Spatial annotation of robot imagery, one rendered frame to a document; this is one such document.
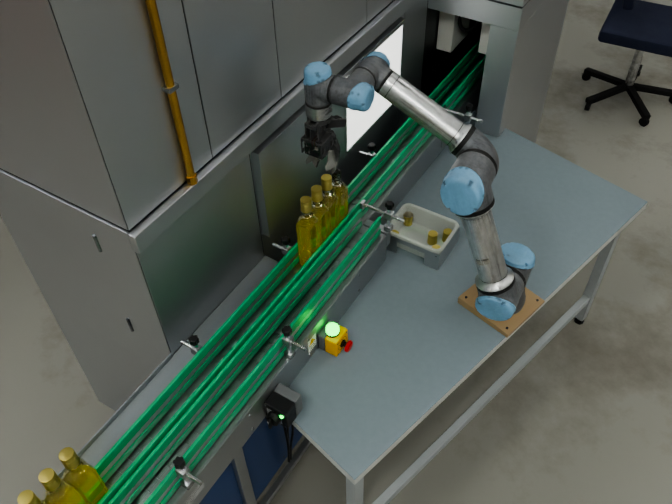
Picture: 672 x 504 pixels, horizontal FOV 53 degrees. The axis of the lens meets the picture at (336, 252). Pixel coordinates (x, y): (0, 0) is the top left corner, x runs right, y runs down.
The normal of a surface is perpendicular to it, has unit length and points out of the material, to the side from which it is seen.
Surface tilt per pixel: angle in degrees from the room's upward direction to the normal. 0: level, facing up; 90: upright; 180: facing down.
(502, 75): 90
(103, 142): 90
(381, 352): 0
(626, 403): 0
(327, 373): 0
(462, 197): 82
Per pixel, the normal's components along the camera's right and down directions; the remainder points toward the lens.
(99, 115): 0.85, 0.37
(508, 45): -0.53, 0.63
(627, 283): -0.02, -0.68
